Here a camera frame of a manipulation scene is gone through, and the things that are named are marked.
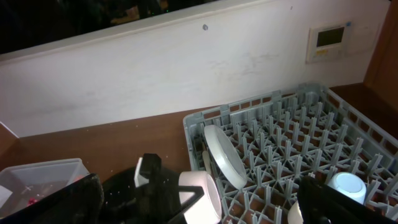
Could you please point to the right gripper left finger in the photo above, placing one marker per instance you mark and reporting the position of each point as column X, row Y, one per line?
column 79, row 202

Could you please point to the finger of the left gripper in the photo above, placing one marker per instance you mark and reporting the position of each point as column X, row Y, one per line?
column 198, row 193

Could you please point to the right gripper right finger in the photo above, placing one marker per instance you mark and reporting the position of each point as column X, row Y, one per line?
column 320, row 203

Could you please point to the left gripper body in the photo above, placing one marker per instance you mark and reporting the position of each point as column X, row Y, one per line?
column 147, row 173

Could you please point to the pink bowl with scraps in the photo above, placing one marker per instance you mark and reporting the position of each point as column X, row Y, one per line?
column 208, row 208

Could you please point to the white plastic fork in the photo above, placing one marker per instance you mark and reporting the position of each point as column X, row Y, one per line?
column 206, row 160

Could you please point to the red snack wrapper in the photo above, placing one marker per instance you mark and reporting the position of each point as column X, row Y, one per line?
column 32, row 201

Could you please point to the white round plate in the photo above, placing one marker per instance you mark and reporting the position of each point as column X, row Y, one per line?
column 226, row 156

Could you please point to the white cup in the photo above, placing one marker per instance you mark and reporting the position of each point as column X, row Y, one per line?
column 294, row 215

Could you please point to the grey dishwasher rack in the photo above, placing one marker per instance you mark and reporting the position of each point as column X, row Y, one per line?
column 283, row 136

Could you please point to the round black serving tray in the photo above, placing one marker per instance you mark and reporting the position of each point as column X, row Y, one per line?
column 124, row 204

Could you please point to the light blue cup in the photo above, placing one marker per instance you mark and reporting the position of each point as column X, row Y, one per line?
column 350, row 185

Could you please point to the clear plastic bin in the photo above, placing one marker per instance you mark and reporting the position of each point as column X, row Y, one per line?
column 37, row 180

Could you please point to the wall thermostat panel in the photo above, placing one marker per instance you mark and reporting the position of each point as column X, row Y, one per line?
column 328, row 42

